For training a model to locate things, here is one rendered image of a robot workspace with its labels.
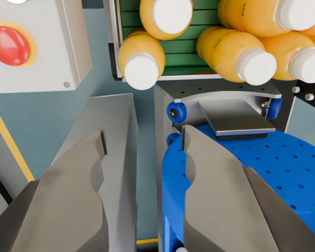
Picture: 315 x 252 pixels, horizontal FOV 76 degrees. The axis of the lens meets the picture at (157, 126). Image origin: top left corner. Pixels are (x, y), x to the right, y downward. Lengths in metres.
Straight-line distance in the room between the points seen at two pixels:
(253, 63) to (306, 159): 0.20
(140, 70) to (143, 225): 2.22
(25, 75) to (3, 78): 0.02
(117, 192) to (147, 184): 1.24
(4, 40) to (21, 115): 1.48
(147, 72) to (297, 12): 0.17
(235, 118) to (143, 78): 0.21
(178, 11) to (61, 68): 0.14
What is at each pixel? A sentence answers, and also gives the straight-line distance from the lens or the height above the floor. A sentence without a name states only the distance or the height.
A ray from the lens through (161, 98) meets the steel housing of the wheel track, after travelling 0.48.
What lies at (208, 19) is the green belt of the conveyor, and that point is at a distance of 0.44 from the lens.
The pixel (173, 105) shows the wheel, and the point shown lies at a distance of 0.40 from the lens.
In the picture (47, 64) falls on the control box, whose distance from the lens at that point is 0.25.
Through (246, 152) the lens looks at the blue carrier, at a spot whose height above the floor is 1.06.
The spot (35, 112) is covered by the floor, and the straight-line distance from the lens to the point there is 1.65.
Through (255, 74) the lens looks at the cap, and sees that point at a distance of 0.28.
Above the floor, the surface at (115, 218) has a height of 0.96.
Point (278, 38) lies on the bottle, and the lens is 0.35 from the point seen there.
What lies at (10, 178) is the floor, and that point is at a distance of 2.15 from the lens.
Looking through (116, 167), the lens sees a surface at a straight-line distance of 0.77.
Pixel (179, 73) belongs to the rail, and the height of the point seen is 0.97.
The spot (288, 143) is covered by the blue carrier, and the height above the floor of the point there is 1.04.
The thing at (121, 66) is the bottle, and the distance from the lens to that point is 0.28.
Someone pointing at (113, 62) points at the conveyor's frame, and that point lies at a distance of 0.44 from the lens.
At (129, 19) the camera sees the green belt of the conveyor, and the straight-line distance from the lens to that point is 0.42.
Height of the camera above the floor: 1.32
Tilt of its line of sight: 59 degrees down
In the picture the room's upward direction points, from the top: 172 degrees clockwise
